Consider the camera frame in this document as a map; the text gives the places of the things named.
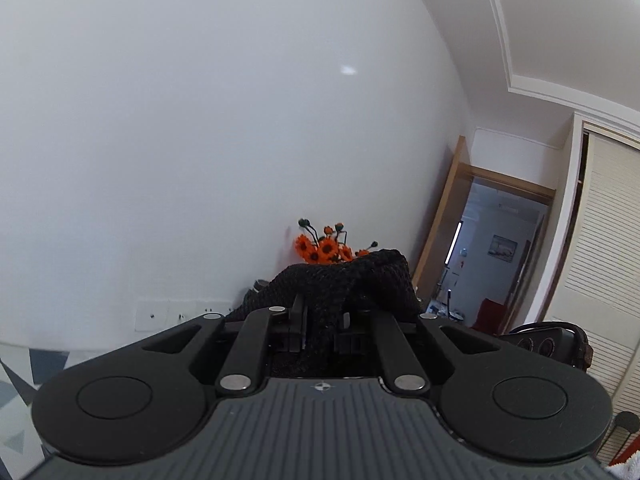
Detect framed wall picture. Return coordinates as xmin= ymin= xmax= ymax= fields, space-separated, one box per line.
xmin=489 ymin=234 xmax=519 ymax=261

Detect black rounded appliance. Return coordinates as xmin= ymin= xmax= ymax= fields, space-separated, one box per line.
xmin=505 ymin=321 xmax=594 ymax=372

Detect black knit sweater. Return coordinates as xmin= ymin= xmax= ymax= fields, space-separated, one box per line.
xmin=225 ymin=248 xmax=422 ymax=378

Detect geometric patterned tablecloth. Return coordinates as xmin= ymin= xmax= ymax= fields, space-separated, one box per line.
xmin=0 ymin=345 xmax=121 ymax=461

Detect white light bar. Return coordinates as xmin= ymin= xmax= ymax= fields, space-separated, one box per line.
xmin=446 ymin=222 xmax=464 ymax=266

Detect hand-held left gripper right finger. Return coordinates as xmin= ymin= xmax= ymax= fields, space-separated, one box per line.
xmin=336 ymin=309 xmax=536 ymax=397

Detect white louvred wardrobe door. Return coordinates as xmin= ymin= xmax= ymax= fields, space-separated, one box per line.
xmin=544 ymin=127 xmax=640 ymax=413

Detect orange artificial flowers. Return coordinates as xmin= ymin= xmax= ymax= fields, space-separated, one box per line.
xmin=294 ymin=217 xmax=379 ymax=266

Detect red armchair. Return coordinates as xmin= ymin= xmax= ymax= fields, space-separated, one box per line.
xmin=472 ymin=298 xmax=507 ymax=334

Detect white wall switch plate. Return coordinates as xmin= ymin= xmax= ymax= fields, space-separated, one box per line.
xmin=135 ymin=301 xmax=169 ymax=332

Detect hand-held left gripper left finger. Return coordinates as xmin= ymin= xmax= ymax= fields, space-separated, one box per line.
xmin=107 ymin=294 xmax=307 ymax=397

